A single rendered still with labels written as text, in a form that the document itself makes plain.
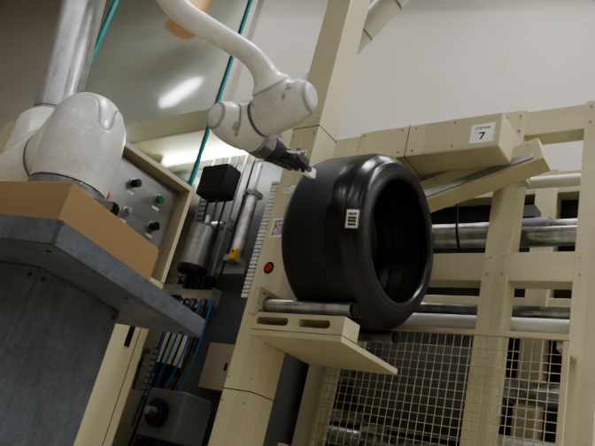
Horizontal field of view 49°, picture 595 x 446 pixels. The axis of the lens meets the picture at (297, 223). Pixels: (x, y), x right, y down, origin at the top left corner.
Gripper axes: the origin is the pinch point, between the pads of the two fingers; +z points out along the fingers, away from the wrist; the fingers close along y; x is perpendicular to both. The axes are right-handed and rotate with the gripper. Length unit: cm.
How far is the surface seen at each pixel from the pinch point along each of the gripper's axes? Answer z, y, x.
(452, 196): 79, -12, -18
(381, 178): 22.1, -12.7, -4.4
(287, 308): 19.2, 15.1, 39.1
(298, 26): 381, 342, -363
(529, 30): 454, 87, -336
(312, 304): 19.0, 5.0, 37.6
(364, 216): 15.1, -12.5, 10.5
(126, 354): -8, 56, 61
